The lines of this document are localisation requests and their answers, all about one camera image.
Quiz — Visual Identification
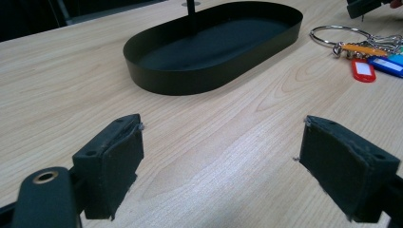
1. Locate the black oval metal tray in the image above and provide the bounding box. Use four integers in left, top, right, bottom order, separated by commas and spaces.
123, 0, 304, 96

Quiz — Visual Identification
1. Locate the black pole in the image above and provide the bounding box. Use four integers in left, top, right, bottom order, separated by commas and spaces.
185, 0, 197, 17

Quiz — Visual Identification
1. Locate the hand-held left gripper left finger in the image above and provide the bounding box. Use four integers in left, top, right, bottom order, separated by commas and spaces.
71, 113, 145, 221

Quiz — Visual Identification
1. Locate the orange key tag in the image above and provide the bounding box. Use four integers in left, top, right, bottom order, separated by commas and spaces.
340, 43, 389, 58

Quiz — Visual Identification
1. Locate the teal key tag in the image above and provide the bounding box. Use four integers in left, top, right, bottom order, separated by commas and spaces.
387, 47, 403, 66

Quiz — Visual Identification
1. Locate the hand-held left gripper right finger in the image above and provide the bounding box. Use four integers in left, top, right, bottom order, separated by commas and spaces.
298, 115, 401, 223

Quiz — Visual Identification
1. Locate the large silver key ring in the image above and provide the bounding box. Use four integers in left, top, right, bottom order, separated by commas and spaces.
309, 25, 373, 49

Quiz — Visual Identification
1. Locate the blue key tag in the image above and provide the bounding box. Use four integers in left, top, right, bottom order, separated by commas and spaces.
367, 55, 403, 79

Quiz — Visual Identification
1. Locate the red key tag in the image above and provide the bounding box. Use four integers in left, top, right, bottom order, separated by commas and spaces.
351, 58, 377, 84

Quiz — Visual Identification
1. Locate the metal stand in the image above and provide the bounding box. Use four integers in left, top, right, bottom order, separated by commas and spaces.
56, 0, 76, 27

